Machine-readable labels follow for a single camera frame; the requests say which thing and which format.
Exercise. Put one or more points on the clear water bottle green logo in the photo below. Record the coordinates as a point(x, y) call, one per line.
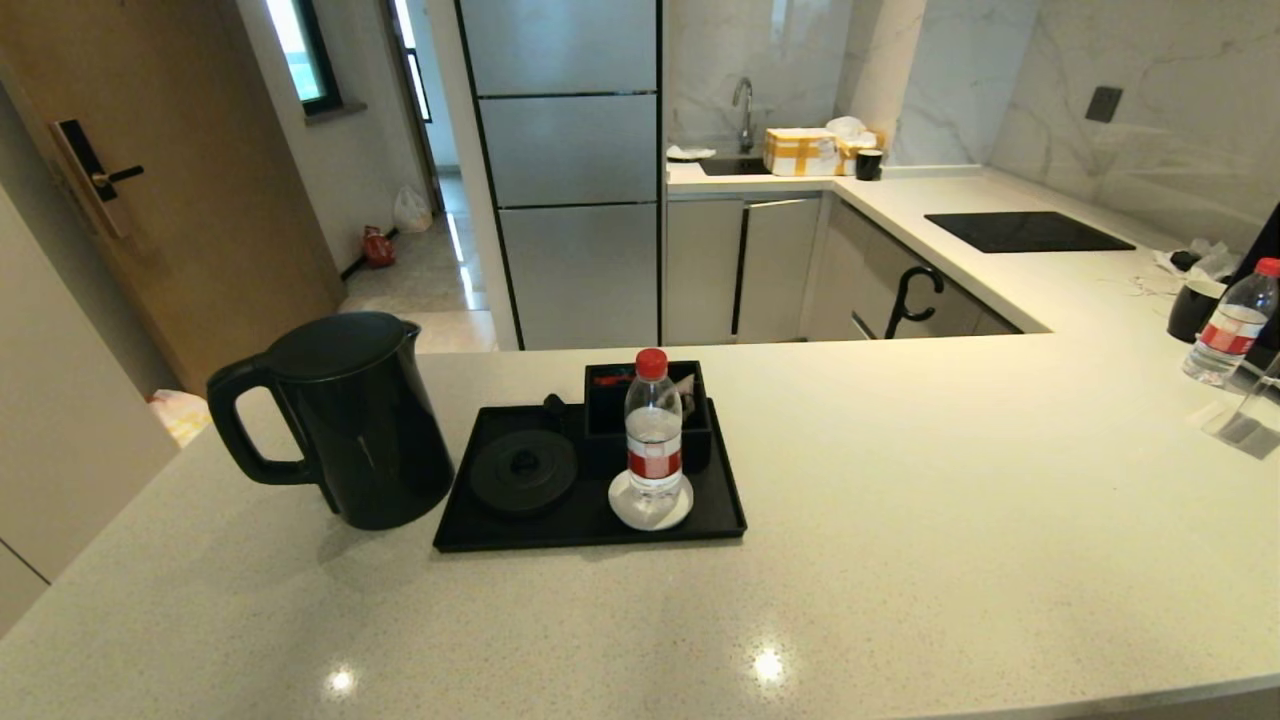
point(653, 410)

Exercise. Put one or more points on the black electric kettle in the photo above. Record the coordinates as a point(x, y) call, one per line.
point(370, 430)

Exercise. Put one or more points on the sachet packet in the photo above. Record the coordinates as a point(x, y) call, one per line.
point(688, 387)

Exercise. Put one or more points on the black round kettle base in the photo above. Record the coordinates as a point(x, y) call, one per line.
point(500, 485)

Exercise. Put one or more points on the small black cup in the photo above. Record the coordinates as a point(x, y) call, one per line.
point(869, 166)

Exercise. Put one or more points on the clear water bottle red label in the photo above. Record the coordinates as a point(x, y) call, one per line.
point(1232, 335)

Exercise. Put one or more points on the red packet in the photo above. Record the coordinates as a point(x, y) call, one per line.
point(608, 380)

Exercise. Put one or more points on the black compartment organizer box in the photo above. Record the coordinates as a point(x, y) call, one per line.
point(605, 440)

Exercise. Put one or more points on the grey sink cabinet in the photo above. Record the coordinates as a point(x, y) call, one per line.
point(780, 270)

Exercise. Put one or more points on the black rectangular serving tray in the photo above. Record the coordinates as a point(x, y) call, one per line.
point(580, 528)

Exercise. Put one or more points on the white dish by sink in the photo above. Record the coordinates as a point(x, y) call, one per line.
point(690, 153)

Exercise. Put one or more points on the dark kitchen sink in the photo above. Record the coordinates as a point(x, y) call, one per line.
point(735, 166)

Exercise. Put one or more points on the silver refrigerator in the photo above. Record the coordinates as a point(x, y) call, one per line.
point(570, 150)

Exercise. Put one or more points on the grey drawer cabinet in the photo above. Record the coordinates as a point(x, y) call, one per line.
point(870, 270)

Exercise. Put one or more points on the cardboard box yellow tape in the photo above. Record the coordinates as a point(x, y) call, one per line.
point(800, 152)

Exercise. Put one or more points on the chrome kitchen faucet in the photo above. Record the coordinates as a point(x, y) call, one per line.
point(746, 115)

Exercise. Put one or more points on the red bag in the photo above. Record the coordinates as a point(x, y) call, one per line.
point(378, 248)

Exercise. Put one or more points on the small yellow taped box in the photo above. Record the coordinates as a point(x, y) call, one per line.
point(850, 150)

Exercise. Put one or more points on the white tissue on box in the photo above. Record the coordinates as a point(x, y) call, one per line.
point(846, 125)

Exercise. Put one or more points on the black induction cooktop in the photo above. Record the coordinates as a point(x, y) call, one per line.
point(1025, 232)

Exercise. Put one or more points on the brown wooden door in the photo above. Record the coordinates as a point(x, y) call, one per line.
point(220, 220)

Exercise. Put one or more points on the black framed window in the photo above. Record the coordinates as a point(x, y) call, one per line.
point(300, 50)

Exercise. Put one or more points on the yellow white plastic bag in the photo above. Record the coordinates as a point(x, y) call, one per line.
point(180, 415)

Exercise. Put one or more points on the black mug white inside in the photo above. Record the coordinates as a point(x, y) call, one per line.
point(1192, 315)

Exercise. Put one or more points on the crumpled white plastic wrap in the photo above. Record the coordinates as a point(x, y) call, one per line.
point(1215, 262)

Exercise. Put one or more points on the beige cabinet panel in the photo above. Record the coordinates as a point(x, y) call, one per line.
point(60, 450)

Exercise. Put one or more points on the clear acrylic stand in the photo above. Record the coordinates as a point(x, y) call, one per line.
point(1245, 428)

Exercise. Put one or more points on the dark wall socket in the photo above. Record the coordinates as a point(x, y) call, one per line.
point(1104, 104)

